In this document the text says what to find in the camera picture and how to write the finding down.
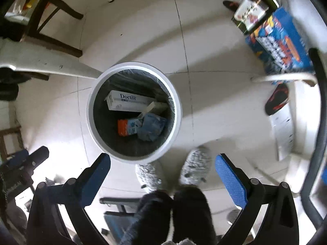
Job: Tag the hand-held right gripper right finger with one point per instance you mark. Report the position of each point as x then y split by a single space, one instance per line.
230 181

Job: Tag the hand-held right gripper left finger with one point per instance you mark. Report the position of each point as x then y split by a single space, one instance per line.
101 169

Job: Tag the white round trash bin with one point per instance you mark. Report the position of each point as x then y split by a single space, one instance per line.
173 112

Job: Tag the wooden stool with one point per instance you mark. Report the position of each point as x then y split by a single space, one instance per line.
10 140

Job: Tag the person's right grey fuzzy slipper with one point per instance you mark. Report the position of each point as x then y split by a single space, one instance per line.
195 166

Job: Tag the person's grey fuzzy slipper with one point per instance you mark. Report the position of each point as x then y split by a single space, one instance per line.
195 166
149 174

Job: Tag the person's right dark trouser leg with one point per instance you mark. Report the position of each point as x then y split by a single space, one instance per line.
194 214

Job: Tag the person's dark trouser leg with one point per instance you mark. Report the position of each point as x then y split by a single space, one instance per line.
194 214
153 219

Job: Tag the person's left grey fuzzy slipper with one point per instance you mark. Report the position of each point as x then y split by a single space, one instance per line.
149 174

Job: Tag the orange and blue packet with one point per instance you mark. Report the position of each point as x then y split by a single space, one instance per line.
125 127

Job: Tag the crumpled blue plastic packet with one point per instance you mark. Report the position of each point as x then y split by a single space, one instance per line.
152 127

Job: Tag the person's left dark trouser leg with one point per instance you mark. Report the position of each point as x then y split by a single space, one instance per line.
153 219

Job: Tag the white printed sheet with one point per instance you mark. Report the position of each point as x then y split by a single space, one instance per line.
283 132

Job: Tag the long white carton box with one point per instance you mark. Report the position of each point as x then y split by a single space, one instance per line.
127 100

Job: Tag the small cream carton box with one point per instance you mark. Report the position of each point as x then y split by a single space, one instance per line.
155 107

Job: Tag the black and red shoe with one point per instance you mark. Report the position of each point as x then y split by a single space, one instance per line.
277 99

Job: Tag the black curved tube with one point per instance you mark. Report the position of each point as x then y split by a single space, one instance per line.
318 132

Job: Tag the white curved bar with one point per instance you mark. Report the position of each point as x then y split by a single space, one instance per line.
281 77

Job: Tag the white plastic beam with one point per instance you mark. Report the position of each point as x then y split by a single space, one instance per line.
46 61

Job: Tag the blue printed cardboard box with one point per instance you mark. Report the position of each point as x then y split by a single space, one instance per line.
286 38

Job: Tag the clear plastic bag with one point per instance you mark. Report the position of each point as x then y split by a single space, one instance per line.
18 12

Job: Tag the dark wooden chair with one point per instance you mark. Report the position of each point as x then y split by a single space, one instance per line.
43 12

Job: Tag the white and green printed box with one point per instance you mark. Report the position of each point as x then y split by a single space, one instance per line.
251 14

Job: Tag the black and orange shoe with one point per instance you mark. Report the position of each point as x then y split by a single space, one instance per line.
231 5

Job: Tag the grey blue metal frame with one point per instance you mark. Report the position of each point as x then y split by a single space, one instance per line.
115 217

